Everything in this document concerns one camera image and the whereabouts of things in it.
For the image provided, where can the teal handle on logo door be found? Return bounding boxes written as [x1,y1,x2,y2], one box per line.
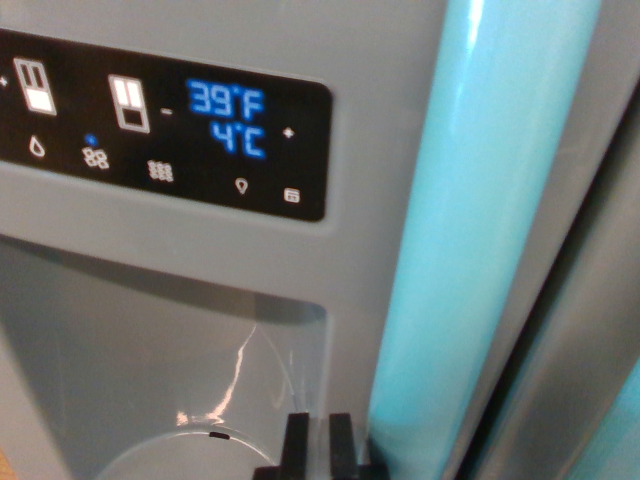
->
[563,352,640,480]

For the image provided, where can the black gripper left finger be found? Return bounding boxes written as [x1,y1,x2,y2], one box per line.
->
[278,411,312,471]

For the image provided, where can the grey door with logo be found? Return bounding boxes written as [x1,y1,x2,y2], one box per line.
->
[469,89,640,480]

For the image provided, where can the black temperature display panel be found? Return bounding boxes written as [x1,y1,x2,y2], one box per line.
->
[0,27,335,224]

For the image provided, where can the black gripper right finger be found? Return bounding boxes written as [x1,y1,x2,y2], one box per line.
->
[327,411,362,471]

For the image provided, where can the teal handle on display door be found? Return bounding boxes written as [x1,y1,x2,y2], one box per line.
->
[366,0,604,480]

